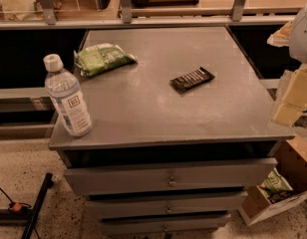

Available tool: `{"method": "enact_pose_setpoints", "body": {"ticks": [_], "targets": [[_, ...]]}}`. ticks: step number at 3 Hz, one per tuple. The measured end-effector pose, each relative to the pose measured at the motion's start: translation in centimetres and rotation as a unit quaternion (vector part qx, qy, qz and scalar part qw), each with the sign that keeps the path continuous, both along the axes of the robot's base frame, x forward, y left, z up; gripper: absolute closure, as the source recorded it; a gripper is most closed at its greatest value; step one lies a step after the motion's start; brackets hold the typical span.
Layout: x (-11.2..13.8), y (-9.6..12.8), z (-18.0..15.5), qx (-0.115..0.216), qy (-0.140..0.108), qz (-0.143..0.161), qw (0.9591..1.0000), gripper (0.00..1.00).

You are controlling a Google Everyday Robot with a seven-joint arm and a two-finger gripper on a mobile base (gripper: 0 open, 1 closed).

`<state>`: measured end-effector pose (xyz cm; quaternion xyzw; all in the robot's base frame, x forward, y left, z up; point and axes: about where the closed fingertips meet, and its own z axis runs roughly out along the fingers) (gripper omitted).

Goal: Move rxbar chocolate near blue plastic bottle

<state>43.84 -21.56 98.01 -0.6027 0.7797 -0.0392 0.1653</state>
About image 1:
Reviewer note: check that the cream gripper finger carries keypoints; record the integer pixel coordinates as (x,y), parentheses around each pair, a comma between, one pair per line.
(280,38)
(291,97)

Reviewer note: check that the black rxbar chocolate bar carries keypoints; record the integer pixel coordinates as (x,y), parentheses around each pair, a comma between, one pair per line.
(191,80)

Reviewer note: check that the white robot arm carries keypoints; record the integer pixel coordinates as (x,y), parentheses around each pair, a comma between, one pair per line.
(298,37)

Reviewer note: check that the clear plastic water bottle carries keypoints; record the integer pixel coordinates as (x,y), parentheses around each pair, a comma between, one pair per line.
(67,97)

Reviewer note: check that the cardboard box on floor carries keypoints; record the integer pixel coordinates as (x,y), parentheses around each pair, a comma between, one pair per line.
(292,165)

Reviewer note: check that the green snack bag in box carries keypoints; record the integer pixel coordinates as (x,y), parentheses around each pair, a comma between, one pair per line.
(275,186)

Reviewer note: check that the top grey drawer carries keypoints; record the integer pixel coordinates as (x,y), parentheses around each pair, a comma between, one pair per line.
(169,176)

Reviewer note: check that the grey drawer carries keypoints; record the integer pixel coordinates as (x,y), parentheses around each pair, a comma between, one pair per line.
(165,205)
(169,176)
(164,224)

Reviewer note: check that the grey drawer cabinet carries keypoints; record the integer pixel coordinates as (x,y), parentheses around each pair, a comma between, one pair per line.
(139,118)

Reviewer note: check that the bottom grey drawer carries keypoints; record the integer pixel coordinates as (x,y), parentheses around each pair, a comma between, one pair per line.
(164,224)

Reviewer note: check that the green chip bag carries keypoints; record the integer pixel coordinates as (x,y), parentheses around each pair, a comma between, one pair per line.
(101,58)

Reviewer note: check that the middle grey drawer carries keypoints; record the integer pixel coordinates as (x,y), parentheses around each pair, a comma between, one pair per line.
(165,205)

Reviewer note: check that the black metal stand leg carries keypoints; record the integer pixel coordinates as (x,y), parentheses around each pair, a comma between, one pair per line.
(24,214)

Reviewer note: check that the grey metal shelf rail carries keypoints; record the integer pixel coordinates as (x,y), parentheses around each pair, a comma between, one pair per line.
(74,14)

